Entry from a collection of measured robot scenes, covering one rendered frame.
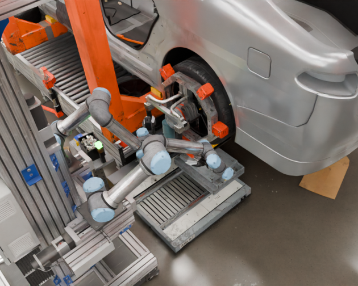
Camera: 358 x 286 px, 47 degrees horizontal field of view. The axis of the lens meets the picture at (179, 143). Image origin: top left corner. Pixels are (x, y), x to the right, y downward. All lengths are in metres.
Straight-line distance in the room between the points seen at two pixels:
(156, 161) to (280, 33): 0.91
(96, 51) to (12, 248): 1.33
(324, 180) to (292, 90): 1.58
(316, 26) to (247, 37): 1.42
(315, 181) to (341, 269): 0.81
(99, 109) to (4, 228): 0.82
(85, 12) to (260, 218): 2.01
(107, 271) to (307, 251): 1.46
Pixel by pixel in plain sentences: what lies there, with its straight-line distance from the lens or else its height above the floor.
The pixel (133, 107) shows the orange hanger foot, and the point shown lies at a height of 0.73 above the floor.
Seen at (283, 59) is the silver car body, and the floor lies 1.56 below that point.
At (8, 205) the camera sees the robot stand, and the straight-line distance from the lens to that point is 2.25.
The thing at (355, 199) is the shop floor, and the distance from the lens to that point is 3.65.
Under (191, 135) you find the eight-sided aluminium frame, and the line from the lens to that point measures 3.12.
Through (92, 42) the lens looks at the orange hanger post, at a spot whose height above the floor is 1.41.
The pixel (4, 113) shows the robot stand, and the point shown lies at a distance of 2.01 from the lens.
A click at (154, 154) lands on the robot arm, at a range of 2.10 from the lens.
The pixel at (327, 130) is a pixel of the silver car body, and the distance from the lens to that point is 2.37.
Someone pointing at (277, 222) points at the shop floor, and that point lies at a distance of 3.38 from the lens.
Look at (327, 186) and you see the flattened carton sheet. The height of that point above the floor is 0.01.
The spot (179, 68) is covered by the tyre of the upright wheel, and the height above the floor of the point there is 1.12.
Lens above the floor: 2.74
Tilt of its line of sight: 44 degrees down
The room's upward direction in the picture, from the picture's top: 6 degrees counter-clockwise
